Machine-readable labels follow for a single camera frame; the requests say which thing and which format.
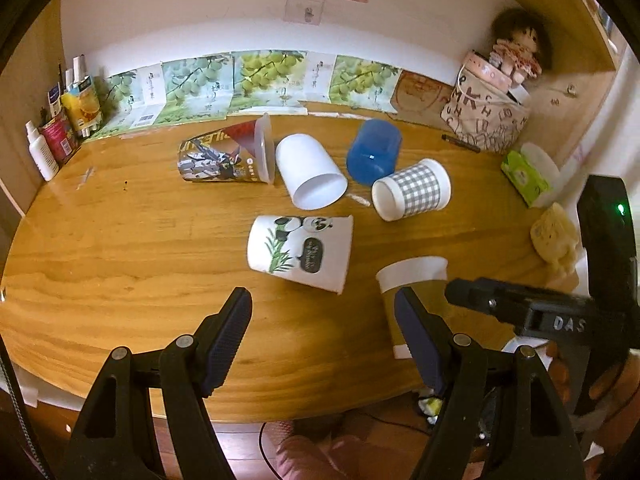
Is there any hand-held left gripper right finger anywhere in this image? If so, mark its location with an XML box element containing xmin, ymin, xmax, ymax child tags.
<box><xmin>394</xmin><ymin>286</ymin><xmax>586</xmax><ymax>480</ymax></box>

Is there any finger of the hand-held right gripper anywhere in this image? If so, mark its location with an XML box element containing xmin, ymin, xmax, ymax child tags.
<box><xmin>444</xmin><ymin>276</ymin><xmax>591</xmax><ymax>332</ymax></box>

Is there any black pen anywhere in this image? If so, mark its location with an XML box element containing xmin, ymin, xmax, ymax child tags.
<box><xmin>442</xmin><ymin>134</ymin><xmax>482</xmax><ymax>154</ymax></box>

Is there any white tube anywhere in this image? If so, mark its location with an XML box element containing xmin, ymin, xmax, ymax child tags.
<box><xmin>65</xmin><ymin>55</ymin><xmax>89</xmax><ymax>92</ymax></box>

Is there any black floor cable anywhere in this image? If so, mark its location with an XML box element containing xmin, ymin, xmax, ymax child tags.
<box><xmin>258</xmin><ymin>420</ymin><xmax>283</xmax><ymax>480</ymax></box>

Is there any brown haired doll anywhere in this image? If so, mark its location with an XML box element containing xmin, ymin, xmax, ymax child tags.
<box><xmin>487</xmin><ymin>7</ymin><xmax>552</xmax><ymax>84</ymax></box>

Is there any brown paper cup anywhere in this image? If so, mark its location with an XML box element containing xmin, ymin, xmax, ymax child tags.
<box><xmin>375</xmin><ymin>256</ymin><xmax>449</xmax><ymax>361</ymax></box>

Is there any person's pink clothed leg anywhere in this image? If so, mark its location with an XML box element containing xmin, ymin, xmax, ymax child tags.
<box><xmin>275</xmin><ymin>434</ymin><xmax>386</xmax><ymax>480</ymax></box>

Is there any letter print fabric bag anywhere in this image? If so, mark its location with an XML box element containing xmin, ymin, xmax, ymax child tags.
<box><xmin>440</xmin><ymin>67</ymin><xmax>531</xmax><ymax>155</ymax></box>

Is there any clear wall hook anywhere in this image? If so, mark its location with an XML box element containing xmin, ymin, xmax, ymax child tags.
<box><xmin>285</xmin><ymin>0</ymin><xmax>327</xmax><ymax>25</ymax></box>

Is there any person's right hand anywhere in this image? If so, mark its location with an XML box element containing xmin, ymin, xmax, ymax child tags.
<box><xmin>546</xmin><ymin>342</ymin><xmax>640</xmax><ymax>461</ymax></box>

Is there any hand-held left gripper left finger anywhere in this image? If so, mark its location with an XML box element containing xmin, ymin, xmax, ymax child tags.
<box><xmin>59</xmin><ymin>287</ymin><xmax>253</xmax><ymax>480</ymax></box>

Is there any brown cardboard sheet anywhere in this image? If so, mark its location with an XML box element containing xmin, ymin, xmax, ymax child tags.
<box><xmin>390</xmin><ymin>70</ymin><xmax>457</xmax><ymax>126</ymax></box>

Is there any white plastic bottle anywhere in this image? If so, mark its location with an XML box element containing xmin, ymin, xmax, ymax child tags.
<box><xmin>26</xmin><ymin>120</ymin><xmax>60</xmax><ymax>182</ymax></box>

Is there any green fruit printed carton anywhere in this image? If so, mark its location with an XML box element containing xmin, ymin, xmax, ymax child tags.
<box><xmin>227</xmin><ymin>50</ymin><xmax>309</xmax><ymax>115</ymax></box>
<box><xmin>152</xmin><ymin>55</ymin><xmax>235</xmax><ymax>126</ymax></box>
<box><xmin>90</xmin><ymin>66</ymin><xmax>167</xmax><ymax>138</ymax></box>
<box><xmin>327</xmin><ymin>55</ymin><xmax>402</xmax><ymax>111</ymax></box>

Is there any blue plastic cup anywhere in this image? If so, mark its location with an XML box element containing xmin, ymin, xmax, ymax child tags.
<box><xmin>346</xmin><ymin>118</ymin><xmax>404</xmax><ymax>186</ymax></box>

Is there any red can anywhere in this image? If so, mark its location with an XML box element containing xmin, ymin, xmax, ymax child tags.
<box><xmin>39</xmin><ymin>110</ymin><xmax>82</xmax><ymax>166</ymax></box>

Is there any white panda print cup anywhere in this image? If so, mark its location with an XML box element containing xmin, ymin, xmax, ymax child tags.
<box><xmin>247</xmin><ymin>214</ymin><xmax>355</xmax><ymax>295</ymax></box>

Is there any yellow drink carton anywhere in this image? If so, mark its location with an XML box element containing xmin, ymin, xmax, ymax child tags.
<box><xmin>61</xmin><ymin>75</ymin><xmax>104</xmax><ymax>139</ymax></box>

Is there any cartoon print paper cup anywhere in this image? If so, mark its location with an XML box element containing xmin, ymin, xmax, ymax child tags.
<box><xmin>178</xmin><ymin>112</ymin><xmax>277</xmax><ymax>186</ymax></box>

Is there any yellow plush toy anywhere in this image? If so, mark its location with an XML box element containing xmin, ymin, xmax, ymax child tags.
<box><xmin>530</xmin><ymin>203</ymin><xmax>585</xmax><ymax>281</ymax></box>

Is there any plain white cup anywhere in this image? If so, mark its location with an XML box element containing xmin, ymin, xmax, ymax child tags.
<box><xmin>275</xmin><ymin>133</ymin><xmax>349</xmax><ymax>211</ymax></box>

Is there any pink round box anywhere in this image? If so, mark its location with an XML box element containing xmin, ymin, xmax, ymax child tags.
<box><xmin>462</xmin><ymin>50</ymin><xmax>512</xmax><ymax>87</ymax></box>

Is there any grey checked cup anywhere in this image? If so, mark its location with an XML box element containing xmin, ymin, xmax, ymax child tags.
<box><xmin>371</xmin><ymin>158</ymin><xmax>453</xmax><ymax>222</ymax></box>

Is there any green tissue pack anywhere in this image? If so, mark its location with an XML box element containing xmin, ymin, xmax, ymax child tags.
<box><xmin>501</xmin><ymin>142</ymin><xmax>562</xmax><ymax>209</ymax></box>

